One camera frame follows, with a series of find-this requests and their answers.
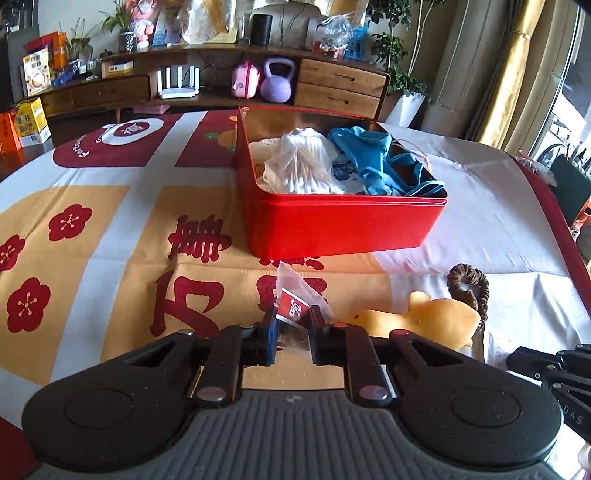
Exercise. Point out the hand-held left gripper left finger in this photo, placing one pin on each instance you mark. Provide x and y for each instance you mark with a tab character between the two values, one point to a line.
272	339

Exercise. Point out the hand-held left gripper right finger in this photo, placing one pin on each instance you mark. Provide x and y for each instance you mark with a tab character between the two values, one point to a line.
315	337

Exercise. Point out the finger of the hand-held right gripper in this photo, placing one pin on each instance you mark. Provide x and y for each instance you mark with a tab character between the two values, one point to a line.
531	362
577	357

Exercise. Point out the clear tea bag packet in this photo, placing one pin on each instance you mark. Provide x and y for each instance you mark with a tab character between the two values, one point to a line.
295	295

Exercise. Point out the red tin box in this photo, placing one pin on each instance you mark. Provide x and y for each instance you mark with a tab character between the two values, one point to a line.
341	226

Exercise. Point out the cream gauze cloth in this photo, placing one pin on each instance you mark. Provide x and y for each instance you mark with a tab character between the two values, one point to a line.
265	152

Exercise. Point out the white gauze cloth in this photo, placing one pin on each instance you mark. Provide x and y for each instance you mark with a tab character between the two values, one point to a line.
304	134

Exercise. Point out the white paper packet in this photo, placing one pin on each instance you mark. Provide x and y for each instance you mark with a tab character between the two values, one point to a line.
498	346

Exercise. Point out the yellow rubber toy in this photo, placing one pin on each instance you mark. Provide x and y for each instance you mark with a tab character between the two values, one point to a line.
438	318

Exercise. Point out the orange patterned box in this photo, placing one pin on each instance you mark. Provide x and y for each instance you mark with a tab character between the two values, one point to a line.
584	230

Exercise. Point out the white blue-print cloth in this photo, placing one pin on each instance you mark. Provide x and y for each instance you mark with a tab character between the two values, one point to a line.
346	173

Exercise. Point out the bag of cotton swabs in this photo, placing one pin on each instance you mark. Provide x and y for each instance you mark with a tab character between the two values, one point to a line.
300	170

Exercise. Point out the dark green bin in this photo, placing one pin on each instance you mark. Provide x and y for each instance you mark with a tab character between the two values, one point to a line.
568	189

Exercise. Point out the blue cloth bag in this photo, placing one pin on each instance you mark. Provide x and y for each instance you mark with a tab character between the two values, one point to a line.
369	157

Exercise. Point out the printed red yellow tablecloth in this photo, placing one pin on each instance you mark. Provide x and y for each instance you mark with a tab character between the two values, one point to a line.
115	221

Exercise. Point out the red white plastic wrapper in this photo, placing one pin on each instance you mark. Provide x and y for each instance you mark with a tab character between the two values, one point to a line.
531	164

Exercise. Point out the washing machine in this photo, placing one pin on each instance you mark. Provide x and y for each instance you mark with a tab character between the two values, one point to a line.
549	147

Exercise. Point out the potted plant white planter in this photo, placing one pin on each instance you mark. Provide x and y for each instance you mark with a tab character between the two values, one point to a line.
408	108

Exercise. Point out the purple kettlebell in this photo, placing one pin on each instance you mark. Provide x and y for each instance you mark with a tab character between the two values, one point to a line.
276	87

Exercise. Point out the pink small bag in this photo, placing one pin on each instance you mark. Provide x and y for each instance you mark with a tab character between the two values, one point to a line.
244	83

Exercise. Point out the pink flat box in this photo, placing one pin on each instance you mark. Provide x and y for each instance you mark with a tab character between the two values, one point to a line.
152	109

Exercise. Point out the wooden media cabinet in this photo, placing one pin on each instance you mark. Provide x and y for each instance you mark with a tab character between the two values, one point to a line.
337	76

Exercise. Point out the white router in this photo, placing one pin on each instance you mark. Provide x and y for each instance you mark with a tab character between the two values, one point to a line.
178	94

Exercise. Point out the beige curtain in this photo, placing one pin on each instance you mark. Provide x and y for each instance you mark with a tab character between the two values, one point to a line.
457	69
551	83

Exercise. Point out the yellow curtain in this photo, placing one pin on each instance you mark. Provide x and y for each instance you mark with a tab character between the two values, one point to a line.
512	69

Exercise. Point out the blue package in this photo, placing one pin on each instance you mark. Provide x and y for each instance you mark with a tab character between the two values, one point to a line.
358	44

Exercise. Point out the clear plastic bag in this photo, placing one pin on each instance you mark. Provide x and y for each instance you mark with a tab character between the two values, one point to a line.
334	32

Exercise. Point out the black speaker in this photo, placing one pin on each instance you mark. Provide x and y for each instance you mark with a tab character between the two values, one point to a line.
262	30

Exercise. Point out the brown cardboard box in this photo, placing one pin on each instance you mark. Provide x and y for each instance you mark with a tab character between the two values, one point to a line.
117	69

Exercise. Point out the yellow carton box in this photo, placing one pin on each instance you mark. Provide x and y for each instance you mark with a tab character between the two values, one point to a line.
32	120

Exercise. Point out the plastic wrapped yellow bundle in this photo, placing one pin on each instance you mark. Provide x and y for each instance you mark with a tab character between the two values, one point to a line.
203	21

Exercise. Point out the blue picture book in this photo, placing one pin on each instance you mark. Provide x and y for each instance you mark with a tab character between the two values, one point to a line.
166	30

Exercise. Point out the green plant in jar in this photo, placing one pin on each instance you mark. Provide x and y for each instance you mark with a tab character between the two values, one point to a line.
125	42

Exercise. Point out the orange carton box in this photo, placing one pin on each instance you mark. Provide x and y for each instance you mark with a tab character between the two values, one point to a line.
9	134

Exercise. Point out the small green potted plant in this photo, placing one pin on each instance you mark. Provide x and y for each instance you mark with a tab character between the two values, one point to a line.
75	67

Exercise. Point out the pink doll figure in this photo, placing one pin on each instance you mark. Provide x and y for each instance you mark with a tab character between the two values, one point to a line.
141	25

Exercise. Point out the white printed food box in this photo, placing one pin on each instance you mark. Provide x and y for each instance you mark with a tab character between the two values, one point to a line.
36	74

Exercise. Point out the orange gift box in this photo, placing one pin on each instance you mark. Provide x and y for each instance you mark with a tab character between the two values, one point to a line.
57	50

